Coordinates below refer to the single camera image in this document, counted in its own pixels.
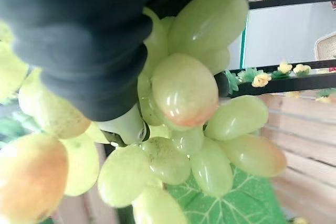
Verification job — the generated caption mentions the yellow artificial flower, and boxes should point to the yellow artificial flower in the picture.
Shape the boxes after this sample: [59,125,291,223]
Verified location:
[277,62,292,75]
[292,63,312,76]
[251,73,272,88]

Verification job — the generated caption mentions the green fabric leaf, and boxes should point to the green fabric leaf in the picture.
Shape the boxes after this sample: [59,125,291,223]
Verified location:
[166,165,287,224]

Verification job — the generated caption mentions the light wooden crate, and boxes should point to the light wooden crate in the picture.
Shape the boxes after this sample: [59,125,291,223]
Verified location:
[258,91,336,224]

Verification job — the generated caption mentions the green garland leaves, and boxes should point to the green garland leaves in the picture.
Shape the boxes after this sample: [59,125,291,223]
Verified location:
[225,67,260,95]

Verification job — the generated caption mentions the woven wicker basket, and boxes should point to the woven wicker basket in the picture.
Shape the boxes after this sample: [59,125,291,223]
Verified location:
[314,30,336,62]

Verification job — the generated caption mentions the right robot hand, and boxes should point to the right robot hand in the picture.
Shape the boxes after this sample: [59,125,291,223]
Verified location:
[0,0,266,148]

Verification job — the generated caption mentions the green grape bunch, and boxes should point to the green grape bunch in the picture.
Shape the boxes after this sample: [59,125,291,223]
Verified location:
[0,0,288,224]

